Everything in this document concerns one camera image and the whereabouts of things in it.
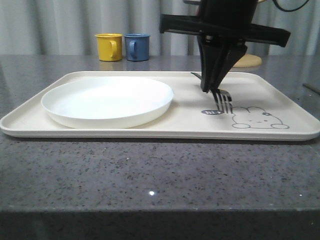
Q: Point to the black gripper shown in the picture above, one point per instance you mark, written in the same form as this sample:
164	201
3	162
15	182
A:
226	19

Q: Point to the silver fork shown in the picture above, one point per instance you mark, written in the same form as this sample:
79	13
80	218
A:
223	102

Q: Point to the silver spoon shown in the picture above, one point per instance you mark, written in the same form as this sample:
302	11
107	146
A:
312	88

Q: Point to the white round plate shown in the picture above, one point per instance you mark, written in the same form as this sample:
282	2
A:
112	102

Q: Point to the wooden mug tree stand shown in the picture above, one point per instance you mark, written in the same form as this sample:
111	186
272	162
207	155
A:
247	61

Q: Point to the cream rabbit serving tray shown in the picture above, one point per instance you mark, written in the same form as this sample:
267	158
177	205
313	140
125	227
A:
260	112

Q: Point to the blue mug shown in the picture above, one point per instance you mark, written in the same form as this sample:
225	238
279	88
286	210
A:
137	46

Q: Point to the yellow mug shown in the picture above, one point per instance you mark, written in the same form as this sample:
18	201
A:
109	46

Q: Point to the grey curtain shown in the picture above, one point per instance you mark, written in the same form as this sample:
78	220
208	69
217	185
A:
69	27

